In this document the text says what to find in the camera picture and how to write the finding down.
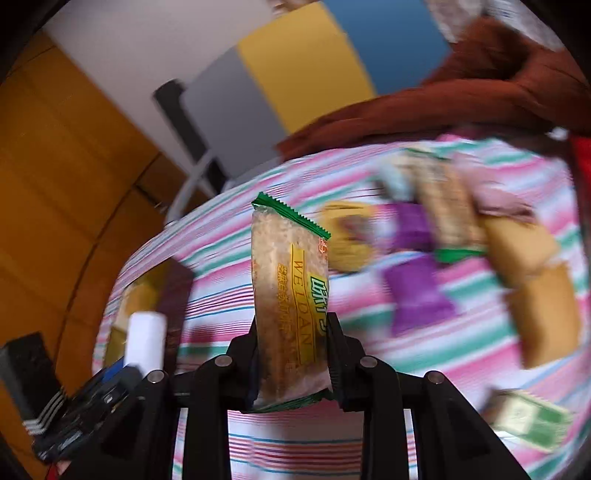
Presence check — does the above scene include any gold tin container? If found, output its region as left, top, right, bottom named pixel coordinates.
left=104, top=258, right=195, bottom=372

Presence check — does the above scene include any red object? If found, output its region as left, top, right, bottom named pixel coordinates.
left=569, top=133, right=591, bottom=197

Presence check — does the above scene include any green and white box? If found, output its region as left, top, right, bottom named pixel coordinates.
left=484, top=388, right=574, bottom=454

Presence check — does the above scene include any black box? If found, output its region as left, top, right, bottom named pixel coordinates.
left=0, top=333, right=62, bottom=416

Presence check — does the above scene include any tan snack packet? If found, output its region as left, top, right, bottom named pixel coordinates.
left=480, top=216, right=563, bottom=288
left=505, top=264, right=583, bottom=370

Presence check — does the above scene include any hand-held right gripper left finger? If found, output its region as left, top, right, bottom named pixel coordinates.
left=60, top=318, right=259, bottom=480

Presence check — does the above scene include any pink sock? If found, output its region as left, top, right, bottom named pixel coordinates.
left=450, top=151, right=539, bottom=226

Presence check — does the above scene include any purple snack packet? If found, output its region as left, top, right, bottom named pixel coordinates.
left=381, top=253, right=459, bottom=339
left=390, top=202, right=437, bottom=254

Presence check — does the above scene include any white cylindrical tube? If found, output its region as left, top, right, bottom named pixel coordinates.
left=126, top=311, right=168, bottom=376

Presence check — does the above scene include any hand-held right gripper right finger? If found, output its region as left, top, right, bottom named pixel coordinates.
left=325, top=315, right=532, bottom=480

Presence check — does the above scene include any rust brown cloth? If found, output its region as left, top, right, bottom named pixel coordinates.
left=276, top=17, right=591, bottom=161

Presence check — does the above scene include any light blue snack packet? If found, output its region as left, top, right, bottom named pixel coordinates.
left=376, top=162, right=419, bottom=203

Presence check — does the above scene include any wooden cabinet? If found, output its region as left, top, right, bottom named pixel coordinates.
left=0, top=31, right=219, bottom=462

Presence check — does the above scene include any green-edged rice cracker packet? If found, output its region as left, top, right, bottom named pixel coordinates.
left=406, top=148, right=488, bottom=265
left=244, top=191, right=334, bottom=413

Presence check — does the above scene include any grey yellow blue chair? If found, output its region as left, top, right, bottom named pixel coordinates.
left=154, top=0, right=452, bottom=223

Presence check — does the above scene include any yellow snack packet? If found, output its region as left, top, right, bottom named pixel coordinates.
left=321, top=199, right=377, bottom=274

